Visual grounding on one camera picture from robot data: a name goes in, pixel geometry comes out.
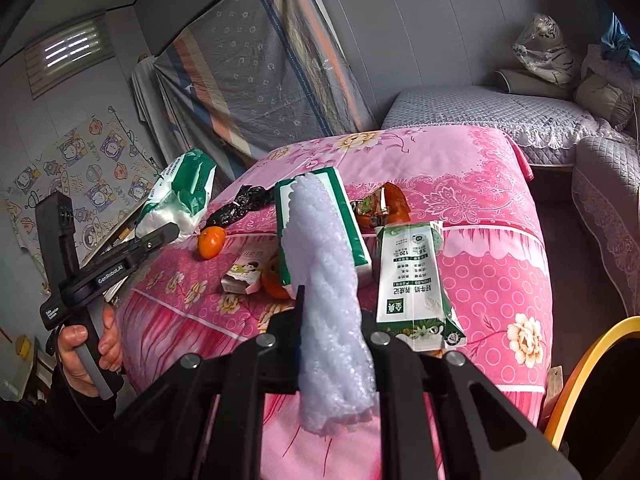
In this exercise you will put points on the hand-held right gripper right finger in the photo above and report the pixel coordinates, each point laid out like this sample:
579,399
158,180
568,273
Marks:
387,365

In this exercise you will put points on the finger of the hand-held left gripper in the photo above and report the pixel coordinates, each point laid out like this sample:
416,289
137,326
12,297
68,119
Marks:
150,240

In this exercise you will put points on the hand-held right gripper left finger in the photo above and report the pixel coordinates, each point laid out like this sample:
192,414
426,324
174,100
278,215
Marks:
298,350

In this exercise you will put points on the white bubble wrap roll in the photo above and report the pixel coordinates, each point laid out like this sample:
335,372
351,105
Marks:
325,280

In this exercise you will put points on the black plastic bag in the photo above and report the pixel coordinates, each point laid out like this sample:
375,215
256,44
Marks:
235,206

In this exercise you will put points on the person's left forearm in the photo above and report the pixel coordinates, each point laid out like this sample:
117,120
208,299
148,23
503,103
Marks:
45,430

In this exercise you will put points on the person's left hand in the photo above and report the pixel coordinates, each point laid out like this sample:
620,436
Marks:
80,365

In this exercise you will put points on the green white tissue pack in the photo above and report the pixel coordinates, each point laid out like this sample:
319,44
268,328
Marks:
175,195

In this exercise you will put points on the mandarin orange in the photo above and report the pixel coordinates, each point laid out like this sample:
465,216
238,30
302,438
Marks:
211,242
274,282

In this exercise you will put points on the green white milk carton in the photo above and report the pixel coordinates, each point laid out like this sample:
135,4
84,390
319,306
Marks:
412,285

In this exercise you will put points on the small pink carton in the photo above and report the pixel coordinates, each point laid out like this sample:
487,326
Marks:
242,272

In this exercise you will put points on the green white tissue box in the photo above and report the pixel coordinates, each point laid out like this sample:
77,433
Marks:
350,220

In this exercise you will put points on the hanging white garment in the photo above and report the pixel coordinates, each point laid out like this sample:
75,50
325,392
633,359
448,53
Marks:
142,95

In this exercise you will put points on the pink floral blanket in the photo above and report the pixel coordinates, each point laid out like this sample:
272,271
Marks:
475,240

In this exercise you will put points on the orange snack wrapper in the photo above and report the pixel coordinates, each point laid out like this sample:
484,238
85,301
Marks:
382,205

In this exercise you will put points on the hanging striped sheet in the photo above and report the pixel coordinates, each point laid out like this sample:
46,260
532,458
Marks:
260,75

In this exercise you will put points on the window with blind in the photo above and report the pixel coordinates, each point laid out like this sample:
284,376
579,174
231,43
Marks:
67,52

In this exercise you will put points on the grey quilted bed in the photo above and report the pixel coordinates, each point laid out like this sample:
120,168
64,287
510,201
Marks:
475,110

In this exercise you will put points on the quilted armchair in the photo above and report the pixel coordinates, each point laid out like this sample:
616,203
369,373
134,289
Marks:
607,195

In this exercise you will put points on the grey pillow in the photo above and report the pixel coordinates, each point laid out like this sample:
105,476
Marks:
525,84

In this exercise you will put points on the grey cushion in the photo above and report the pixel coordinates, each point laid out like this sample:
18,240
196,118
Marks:
602,97

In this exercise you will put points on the clear plastic bag on sofa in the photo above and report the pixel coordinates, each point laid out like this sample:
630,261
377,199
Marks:
547,52

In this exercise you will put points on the blue cloth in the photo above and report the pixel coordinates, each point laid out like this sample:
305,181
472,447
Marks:
617,35

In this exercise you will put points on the cartoon wall poster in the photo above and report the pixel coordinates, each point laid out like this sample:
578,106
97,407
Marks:
95,160

